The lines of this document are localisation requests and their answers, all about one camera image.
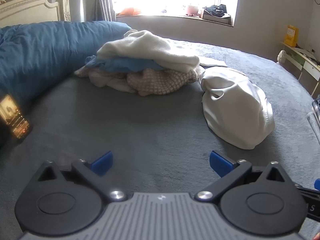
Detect white bear print sweatshirt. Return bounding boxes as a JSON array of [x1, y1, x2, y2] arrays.
[[199, 67, 275, 150]]

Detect dark clothes on windowsill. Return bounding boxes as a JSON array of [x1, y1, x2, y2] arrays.
[[202, 4, 231, 25]]

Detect grey bed sheet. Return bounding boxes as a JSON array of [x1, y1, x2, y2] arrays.
[[1, 42, 319, 239]]

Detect stack of folded jeans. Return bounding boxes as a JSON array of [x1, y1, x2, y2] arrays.
[[307, 95, 320, 143]]

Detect light blue garment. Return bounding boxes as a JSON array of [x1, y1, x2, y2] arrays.
[[85, 55, 164, 73]]

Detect smartphone with lit screen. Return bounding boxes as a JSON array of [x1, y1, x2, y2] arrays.
[[1, 94, 31, 140]]

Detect white yarn ball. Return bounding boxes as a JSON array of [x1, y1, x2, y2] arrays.
[[277, 50, 287, 64]]

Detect cream fleece garment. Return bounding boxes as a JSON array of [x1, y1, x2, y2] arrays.
[[97, 30, 200, 73]]

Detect white and green desk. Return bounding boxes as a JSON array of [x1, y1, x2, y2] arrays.
[[280, 42, 319, 99]]

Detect blue duvet roll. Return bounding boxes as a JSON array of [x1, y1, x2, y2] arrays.
[[1, 21, 131, 105]]

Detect yellow box on desk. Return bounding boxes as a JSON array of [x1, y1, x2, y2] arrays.
[[284, 25, 299, 47]]

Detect orange object on windowsill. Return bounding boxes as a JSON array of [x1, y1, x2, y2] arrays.
[[117, 7, 140, 16]]

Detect pink pot on windowsill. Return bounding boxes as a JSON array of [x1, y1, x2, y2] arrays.
[[187, 5, 199, 17]]

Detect grey curtain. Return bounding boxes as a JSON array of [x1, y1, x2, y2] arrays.
[[85, 0, 116, 21]]

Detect cream carved headboard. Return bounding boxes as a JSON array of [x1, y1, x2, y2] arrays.
[[1, 0, 71, 28]]

